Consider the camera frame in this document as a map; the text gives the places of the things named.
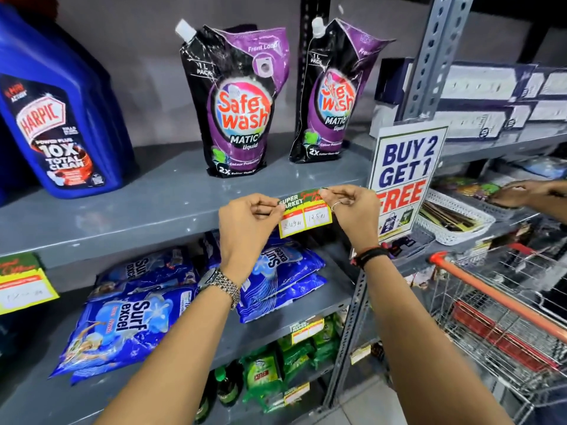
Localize person's right hand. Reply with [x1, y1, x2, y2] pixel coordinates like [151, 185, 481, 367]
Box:
[320, 185, 381, 258]

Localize person's left hand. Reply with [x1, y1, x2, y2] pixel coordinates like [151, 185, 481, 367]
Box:
[218, 193, 287, 285]

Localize yellow green price label card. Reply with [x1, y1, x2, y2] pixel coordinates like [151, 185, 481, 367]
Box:
[278, 188, 333, 239]

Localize person's right forearm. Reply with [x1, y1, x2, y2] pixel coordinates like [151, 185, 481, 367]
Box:
[360, 254, 515, 425]

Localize another person's forearm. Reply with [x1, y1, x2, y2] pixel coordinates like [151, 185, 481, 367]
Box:
[529, 179, 567, 226]

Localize person's left forearm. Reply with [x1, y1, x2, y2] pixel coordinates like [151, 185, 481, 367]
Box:
[95, 279, 240, 425]

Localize white blue red promotion sign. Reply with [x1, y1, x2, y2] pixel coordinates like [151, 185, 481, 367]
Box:
[352, 121, 449, 258]

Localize silver metal wristwatch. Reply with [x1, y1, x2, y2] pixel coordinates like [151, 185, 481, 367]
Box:
[199, 268, 242, 310]

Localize purple black detergent pouch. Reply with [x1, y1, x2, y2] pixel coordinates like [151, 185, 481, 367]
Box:
[289, 15, 396, 164]
[175, 19, 291, 179]

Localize bundle of brown incense sticks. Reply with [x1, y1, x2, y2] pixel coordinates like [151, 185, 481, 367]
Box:
[419, 201, 478, 233]

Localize yellow green shelf price label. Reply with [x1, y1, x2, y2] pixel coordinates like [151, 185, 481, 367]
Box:
[0, 252, 60, 316]
[290, 316, 326, 346]
[349, 344, 372, 366]
[283, 382, 311, 406]

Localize green snack packets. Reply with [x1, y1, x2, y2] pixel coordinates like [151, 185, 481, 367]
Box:
[436, 176, 502, 202]

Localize white plastic mesh basket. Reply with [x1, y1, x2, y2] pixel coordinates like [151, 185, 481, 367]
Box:
[414, 188, 496, 246]

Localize green dishwash packet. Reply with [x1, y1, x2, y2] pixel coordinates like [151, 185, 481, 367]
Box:
[310, 314, 341, 369]
[240, 345, 285, 413]
[278, 336, 316, 377]

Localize long white plastic basket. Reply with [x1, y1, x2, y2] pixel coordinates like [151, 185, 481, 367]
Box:
[432, 176, 540, 223]

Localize stack of white blue boxes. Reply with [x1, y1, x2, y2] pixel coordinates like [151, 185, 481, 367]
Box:
[371, 57, 567, 145]

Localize grey slotted metal shelf rack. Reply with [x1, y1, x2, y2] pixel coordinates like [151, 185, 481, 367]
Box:
[322, 0, 567, 410]

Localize dark green capped bottle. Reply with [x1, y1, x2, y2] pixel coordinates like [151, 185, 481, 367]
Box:
[194, 380, 214, 424]
[214, 363, 243, 408]

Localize large blue detergent powder packet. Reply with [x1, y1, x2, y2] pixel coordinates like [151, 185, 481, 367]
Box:
[49, 285, 198, 386]

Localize pale blue plastic packet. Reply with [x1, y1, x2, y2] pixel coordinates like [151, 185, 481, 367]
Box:
[513, 156, 567, 180]

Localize large blue toilet cleaner bottle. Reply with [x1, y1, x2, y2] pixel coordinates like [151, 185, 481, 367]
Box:
[0, 3, 139, 200]

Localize black and red bracelet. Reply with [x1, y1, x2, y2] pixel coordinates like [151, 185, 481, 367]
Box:
[350, 246, 391, 270]

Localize metal shopping cart orange handle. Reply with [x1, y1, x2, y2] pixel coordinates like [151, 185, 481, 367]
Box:
[426, 242, 567, 425]

